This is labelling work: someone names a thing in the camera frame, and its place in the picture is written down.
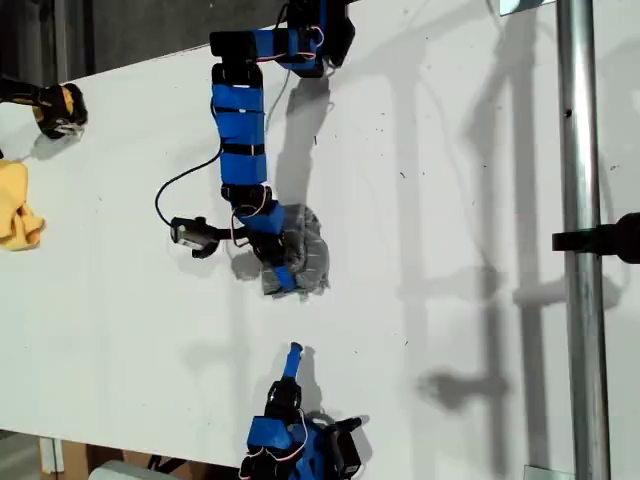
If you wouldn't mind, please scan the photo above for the grey white-striped towel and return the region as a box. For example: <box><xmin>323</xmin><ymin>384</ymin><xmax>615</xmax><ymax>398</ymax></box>
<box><xmin>259</xmin><ymin>203</ymin><xmax>331</xmax><ymax>302</ymax></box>

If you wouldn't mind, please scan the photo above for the brown cardboard box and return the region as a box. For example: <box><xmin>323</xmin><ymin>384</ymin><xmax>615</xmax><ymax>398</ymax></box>
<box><xmin>59</xmin><ymin>438</ymin><xmax>241</xmax><ymax>480</ymax></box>

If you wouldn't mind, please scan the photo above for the black and yellow tool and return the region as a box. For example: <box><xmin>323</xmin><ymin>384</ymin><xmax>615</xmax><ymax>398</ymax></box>
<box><xmin>0</xmin><ymin>74</ymin><xmax>90</xmax><ymax>141</ymax></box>

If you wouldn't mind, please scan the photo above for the yellow cloth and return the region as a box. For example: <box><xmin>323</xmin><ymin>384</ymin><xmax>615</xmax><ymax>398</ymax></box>
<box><xmin>0</xmin><ymin>158</ymin><xmax>47</xmax><ymax>251</ymax></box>

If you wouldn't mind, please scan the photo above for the black clamp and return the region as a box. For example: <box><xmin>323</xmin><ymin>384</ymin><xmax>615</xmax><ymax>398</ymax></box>
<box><xmin>552</xmin><ymin>212</ymin><xmax>640</xmax><ymax>264</ymax></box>

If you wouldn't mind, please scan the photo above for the black camera stalk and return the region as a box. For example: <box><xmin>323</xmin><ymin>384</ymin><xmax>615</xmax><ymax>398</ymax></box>
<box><xmin>192</xmin><ymin>224</ymin><xmax>250</xmax><ymax>260</ymax></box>

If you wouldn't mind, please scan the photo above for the black camera box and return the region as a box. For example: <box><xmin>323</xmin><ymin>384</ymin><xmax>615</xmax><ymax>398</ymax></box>
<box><xmin>332</xmin><ymin>417</ymin><xmax>365</xmax><ymax>476</ymax></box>
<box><xmin>169</xmin><ymin>215</ymin><xmax>209</xmax><ymax>250</ymax></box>

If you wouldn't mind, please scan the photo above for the black camera cable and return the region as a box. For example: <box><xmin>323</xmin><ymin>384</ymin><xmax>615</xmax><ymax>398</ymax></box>
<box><xmin>154</xmin><ymin>142</ymin><xmax>225</xmax><ymax>227</ymax></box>

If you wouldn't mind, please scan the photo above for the steel post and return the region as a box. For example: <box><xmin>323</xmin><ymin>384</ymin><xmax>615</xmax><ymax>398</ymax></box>
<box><xmin>555</xmin><ymin>0</ymin><xmax>612</xmax><ymax>480</ymax></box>

